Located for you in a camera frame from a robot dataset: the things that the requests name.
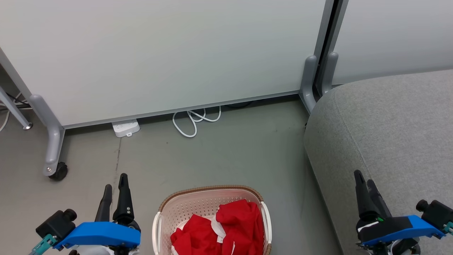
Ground black caster wheel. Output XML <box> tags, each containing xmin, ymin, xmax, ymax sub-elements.
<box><xmin>49</xmin><ymin>162</ymin><xmax>68</xmax><ymax>181</ymax></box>

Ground narrow white partition panel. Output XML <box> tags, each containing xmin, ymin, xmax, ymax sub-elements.
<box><xmin>332</xmin><ymin>0</ymin><xmax>453</xmax><ymax>86</ymax></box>

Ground grey fabric sofa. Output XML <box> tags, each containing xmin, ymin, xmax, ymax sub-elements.
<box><xmin>304</xmin><ymin>69</ymin><xmax>453</xmax><ymax>255</ymax></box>

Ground grey metal stand leg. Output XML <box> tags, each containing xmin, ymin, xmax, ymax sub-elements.
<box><xmin>0</xmin><ymin>85</ymin><xmax>33</xmax><ymax>130</ymax></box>

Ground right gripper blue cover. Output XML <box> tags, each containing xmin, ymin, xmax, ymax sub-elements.
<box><xmin>354</xmin><ymin>170</ymin><xmax>446</xmax><ymax>255</ymax></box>

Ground thin black floor cables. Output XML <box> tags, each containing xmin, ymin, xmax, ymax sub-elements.
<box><xmin>5</xmin><ymin>93</ymin><xmax>30</xmax><ymax>111</ymax></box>

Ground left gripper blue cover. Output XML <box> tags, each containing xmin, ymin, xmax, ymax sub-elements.
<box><xmin>53</xmin><ymin>173</ymin><xmax>141</xmax><ymax>255</ymax></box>

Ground perforated beige laundry basket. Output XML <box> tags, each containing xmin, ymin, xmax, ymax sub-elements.
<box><xmin>152</xmin><ymin>185</ymin><xmax>272</xmax><ymax>255</ymax></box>

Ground red garment with white trim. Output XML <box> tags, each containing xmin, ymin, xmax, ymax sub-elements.
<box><xmin>211</xmin><ymin>199</ymin><xmax>265</xmax><ymax>255</ymax></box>

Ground white power strip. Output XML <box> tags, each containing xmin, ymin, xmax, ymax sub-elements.
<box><xmin>112</xmin><ymin>119</ymin><xmax>141</xmax><ymax>138</ymax></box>

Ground wide white partition panel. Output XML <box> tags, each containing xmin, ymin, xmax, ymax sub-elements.
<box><xmin>0</xmin><ymin>0</ymin><xmax>335</xmax><ymax>129</ymax></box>

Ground grey partition foot with caster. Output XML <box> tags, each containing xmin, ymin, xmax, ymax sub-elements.
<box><xmin>29</xmin><ymin>94</ymin><xmax>66</xmax><ymax>177</ymax></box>

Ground white looped power cable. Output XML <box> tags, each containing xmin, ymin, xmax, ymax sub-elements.
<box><xmin>172</xmin><ymin>106</ymin><xmax>222</xmax><ymax>138</ymax></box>

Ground black cable under partition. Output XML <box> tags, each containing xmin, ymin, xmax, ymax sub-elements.
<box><xmin>225</xmin><ymin>101</ymin><xmax>256</xmax><ymax>109</ymax></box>

